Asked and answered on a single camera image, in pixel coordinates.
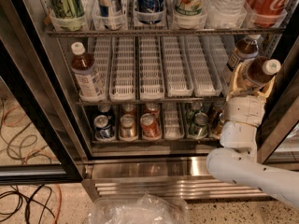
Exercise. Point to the tea bottle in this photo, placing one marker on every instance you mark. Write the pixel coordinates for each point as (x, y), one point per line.
(256, 73)
(86, 72)
(245, 49)

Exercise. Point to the red soda can rear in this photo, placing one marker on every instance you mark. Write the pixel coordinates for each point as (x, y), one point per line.
(152, 108)

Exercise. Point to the green soda can front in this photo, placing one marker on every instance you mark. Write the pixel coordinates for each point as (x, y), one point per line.
(198, 126)

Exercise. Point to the blue soda can front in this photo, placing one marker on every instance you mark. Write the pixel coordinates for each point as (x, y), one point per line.
(103, 127)

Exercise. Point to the left glass fridge door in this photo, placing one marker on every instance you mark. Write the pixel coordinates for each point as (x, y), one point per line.
(64, 172)

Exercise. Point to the bronze soda can rear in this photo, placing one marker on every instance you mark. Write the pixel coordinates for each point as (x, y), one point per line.
(214, 110)

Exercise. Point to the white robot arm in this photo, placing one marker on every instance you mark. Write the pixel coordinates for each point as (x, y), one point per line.
(235, 162)

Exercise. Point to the bronze soda can front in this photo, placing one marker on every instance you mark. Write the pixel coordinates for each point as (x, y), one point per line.
(218, 124)

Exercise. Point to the red coca-cola bottle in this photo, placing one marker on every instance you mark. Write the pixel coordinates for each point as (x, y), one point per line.
(266, 13)

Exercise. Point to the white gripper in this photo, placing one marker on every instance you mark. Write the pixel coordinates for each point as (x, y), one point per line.
(245, 110)

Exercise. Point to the green soda can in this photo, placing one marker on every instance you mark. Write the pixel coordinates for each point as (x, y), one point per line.
(198, 126)
(192, 109)

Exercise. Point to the red soda can front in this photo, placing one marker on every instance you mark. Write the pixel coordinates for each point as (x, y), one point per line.
(149, 125)

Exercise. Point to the clear plastic bin with bag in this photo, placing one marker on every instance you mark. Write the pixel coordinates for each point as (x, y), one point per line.
(146, 209)

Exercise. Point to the white bottom shelf tray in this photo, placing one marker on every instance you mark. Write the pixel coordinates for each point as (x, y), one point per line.
(173, 128)

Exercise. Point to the red soda can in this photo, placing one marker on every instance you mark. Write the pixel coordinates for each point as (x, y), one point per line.
(152, 108)
(149, 125)

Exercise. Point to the wire shelf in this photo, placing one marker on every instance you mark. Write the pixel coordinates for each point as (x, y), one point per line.
(167, 32)
(158, 101)

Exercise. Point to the top wire shelf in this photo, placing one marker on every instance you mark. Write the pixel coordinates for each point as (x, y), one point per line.
(167, 32)

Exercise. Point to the middle wire shelf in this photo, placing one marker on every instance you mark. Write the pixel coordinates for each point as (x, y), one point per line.
(158, 101)

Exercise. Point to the green can top shelf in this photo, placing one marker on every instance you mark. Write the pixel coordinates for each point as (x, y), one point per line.
(69, 11)

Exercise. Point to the steel fridge base grille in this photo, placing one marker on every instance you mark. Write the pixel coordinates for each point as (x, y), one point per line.
(183, 177)

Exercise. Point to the silver blue can top shelf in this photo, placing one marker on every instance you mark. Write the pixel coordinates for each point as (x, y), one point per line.
(111, 12)

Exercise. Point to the right fridge door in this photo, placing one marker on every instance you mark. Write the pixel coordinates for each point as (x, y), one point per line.
(282, 112)

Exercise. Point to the gold soda can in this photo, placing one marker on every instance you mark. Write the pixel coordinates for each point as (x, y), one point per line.
(129, 109)
(128, 127)

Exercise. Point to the gold soda can rear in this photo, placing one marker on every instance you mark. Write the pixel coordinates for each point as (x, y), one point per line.
(129, 109)

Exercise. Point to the bronze soda can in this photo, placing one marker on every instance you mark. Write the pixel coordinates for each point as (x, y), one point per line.
(214, 110)
(218, 124)

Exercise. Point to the blue soda can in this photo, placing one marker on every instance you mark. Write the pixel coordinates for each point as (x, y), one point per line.
(103, 127)
(107, 110)

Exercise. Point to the green soda can rear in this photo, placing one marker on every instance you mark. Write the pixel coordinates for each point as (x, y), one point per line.
(192, 109)

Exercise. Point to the blue soda can rear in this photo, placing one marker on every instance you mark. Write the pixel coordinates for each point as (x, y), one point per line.
(107, 110)

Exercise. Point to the gold soda can front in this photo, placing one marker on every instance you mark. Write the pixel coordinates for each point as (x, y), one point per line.
(128, 127)

